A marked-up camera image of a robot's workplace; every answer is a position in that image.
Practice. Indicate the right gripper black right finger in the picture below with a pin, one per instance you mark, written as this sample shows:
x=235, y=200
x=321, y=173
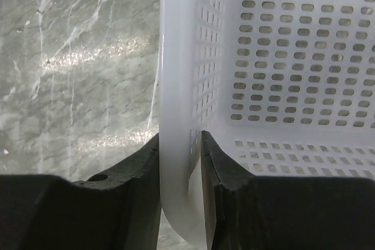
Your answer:
x=245, y=211

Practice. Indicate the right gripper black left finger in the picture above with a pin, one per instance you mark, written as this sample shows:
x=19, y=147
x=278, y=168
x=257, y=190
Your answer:
x=118, y=208

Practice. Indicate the white perforated rectangular basket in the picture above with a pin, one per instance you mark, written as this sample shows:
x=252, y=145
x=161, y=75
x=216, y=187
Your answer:
x=285, y=88

